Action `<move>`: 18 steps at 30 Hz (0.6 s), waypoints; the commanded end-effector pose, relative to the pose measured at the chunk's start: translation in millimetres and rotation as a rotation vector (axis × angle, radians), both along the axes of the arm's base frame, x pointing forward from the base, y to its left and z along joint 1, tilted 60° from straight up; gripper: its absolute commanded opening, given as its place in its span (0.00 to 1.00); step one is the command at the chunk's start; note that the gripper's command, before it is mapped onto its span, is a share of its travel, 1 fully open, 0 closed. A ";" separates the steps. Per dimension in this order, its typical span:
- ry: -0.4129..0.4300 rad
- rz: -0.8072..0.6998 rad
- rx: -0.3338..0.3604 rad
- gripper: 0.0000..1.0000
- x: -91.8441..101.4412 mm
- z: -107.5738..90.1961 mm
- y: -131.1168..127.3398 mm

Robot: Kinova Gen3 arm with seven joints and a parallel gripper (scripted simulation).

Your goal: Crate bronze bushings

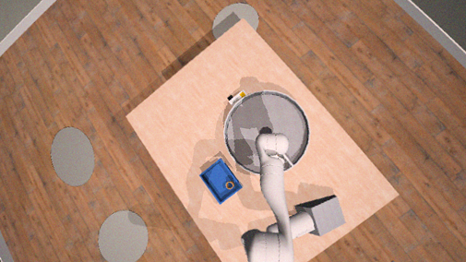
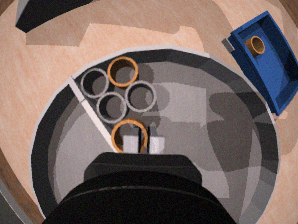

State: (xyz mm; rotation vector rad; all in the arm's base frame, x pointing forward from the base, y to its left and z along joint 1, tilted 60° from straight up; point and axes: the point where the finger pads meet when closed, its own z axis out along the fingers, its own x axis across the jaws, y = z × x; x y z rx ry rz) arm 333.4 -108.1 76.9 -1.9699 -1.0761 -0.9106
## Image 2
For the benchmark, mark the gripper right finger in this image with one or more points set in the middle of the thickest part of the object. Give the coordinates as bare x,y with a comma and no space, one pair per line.
155,142

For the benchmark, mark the bronze ring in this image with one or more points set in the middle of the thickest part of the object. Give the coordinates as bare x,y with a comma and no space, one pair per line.
116,139
257,47
118,63

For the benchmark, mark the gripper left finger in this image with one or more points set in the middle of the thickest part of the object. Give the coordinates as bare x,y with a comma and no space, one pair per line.
132,142

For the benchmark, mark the blue tray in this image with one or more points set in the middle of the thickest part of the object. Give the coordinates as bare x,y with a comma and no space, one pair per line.
278,64

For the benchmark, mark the grey metal ring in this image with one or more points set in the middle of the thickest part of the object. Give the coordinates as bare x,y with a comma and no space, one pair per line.
101,107
135,85
88,79

